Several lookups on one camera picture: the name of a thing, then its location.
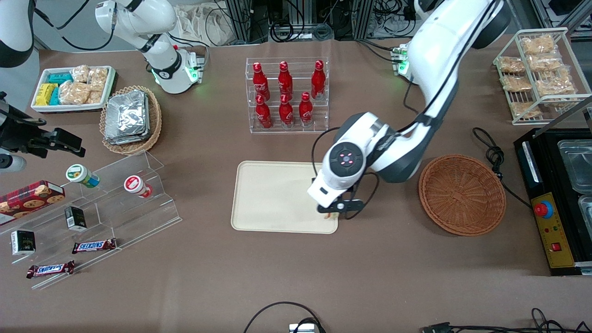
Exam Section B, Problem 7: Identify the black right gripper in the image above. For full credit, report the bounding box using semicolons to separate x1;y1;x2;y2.
0;121;87;159

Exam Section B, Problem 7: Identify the white rectangular snack tray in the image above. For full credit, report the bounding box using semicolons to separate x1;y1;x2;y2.
31;65;117;114

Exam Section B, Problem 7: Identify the cream plastic tray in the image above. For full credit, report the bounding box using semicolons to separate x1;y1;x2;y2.
230;160;339;234

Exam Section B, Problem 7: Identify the oval light wicker basket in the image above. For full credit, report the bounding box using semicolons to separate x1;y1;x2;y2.
99;85;163;155

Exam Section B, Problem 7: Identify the round brown wicker basket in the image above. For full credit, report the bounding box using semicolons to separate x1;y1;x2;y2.
418;154;507;237

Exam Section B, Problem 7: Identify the green lid yoghurt cup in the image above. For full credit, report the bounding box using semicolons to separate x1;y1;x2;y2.
65;164;100;189

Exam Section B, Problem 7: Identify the yellow snack packet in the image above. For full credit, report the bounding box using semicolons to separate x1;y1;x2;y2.
35;83;58;106

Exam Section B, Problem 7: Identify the silver foil packet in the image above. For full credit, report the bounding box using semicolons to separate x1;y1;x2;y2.
104;90;151;146

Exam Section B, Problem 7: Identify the red plaid cookie box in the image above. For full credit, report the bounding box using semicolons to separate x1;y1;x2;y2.
0;180;66;226

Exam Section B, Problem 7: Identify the red lid yoghurt cup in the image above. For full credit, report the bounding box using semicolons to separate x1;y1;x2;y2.
123;175;154;199

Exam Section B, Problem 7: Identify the clear acrylic bottle rack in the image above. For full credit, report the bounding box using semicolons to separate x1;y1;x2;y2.
245;57;330;135

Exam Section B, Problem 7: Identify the red cola bottle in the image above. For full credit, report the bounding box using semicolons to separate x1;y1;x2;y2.
298;92;314;128
311;60;327;100
279;94;295;129
255;95;273;129
278;61;294;99
253;62;271;100

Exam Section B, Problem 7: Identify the clear acrylic step display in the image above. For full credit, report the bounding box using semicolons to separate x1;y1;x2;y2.
0;150;182;290

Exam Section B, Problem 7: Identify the snickers chocolate bar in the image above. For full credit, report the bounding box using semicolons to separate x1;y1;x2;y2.
72;238;117;254
26;260;75;279

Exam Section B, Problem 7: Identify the small black white carton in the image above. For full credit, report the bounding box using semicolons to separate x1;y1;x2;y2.
11;230;36;256

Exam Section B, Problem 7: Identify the beige cloth bag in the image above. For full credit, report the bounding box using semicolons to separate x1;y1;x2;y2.
173;5;234;47

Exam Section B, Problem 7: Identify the clear bag fried snack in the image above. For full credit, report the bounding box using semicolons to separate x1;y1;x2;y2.
536;69;576;96
500;75;532;92
499;56;527;74
528;53;562;70
510;102;542;116
523;35;556;55

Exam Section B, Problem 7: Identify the black machine yellow panel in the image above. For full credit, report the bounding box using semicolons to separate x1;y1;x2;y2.
513;127;592;277

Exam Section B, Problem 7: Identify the large steel pan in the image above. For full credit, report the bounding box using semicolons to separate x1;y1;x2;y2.
557;139;592;194

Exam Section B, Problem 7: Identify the small steel pan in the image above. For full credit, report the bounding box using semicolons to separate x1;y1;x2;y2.
578;195;592;227

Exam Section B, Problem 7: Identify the grey metal bar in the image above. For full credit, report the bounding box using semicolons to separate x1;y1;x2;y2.
545;95;592;126

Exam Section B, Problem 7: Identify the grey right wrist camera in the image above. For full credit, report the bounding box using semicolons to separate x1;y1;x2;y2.
0;154;27;173

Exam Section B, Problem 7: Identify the black looped table cable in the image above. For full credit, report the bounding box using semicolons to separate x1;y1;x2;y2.
243;302;327;333

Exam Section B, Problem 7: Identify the black machine power cable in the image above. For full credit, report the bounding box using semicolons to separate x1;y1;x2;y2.
472;127;533;209

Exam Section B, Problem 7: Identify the white wire rack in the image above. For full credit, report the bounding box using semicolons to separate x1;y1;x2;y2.
493;27;592;126

